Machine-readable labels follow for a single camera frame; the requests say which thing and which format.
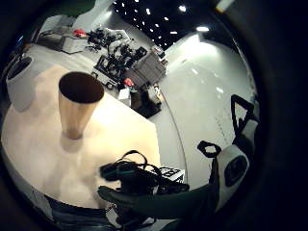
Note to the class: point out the cart with black equipment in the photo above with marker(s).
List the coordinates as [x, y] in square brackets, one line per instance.
[112, 64]

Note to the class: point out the small red object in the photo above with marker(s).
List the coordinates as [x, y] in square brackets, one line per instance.
[128, 82]

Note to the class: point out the grey slatted crate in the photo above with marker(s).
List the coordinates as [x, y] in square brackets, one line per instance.
[147, 69]

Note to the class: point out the gold cone vase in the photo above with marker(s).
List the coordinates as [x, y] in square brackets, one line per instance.
[77, 109]

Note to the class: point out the the person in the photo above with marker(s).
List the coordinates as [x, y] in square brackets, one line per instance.
[80, 216]

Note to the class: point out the red bag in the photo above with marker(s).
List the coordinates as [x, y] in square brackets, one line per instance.
[79, 33]

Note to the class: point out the white round vase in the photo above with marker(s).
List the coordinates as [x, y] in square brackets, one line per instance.
[20, 89]

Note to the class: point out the white marker cube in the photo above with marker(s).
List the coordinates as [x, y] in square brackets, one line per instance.
[171, 174]

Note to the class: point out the pile of black equipment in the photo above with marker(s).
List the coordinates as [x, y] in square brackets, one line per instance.
[104, 37]

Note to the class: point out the small white box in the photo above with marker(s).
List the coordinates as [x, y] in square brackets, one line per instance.
[123, 95]

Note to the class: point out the ceiling lamps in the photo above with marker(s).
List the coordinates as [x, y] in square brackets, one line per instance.
[182, 8]

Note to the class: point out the black stand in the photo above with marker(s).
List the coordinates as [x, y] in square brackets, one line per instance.
[144, 102]

